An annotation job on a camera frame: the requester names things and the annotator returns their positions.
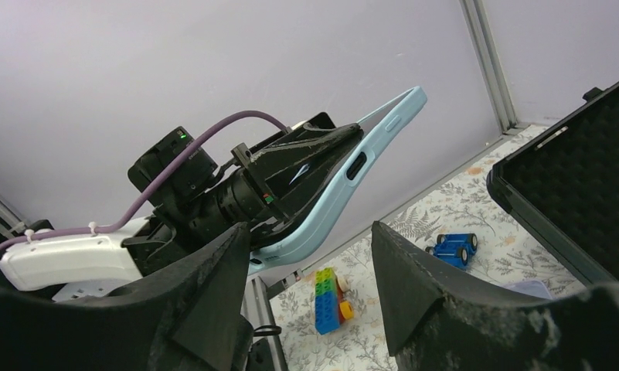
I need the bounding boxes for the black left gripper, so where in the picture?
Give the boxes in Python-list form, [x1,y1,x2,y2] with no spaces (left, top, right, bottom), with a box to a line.
[186,112,364,246]

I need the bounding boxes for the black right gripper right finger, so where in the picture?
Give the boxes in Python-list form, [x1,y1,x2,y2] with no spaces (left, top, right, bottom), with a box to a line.
[371,221,619,370]

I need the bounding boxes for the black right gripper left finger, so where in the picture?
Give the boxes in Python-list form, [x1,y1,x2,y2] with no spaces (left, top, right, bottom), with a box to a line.
[0,223,253,370]

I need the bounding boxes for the phone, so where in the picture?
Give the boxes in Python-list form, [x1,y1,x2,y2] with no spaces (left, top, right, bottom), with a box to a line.
[503,280,553,300]
[248,86,427,275]

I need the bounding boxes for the phone in light blue case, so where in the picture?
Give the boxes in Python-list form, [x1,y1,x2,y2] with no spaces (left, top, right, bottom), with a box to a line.
[248,86,427,275]

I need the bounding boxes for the black poker chip case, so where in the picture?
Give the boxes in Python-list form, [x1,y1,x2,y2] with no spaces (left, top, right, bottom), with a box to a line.
[487,82,619,285]

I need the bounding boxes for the blue toy car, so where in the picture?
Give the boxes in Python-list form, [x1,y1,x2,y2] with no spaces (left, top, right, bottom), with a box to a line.
[424,233,478,270]

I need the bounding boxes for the floral table mat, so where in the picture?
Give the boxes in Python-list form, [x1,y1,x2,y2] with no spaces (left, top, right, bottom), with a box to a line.
[270,124,583,370]

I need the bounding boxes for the colourful toy brick stack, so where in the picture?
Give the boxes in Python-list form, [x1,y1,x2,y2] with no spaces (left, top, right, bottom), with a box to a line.
[314,267,355,335]

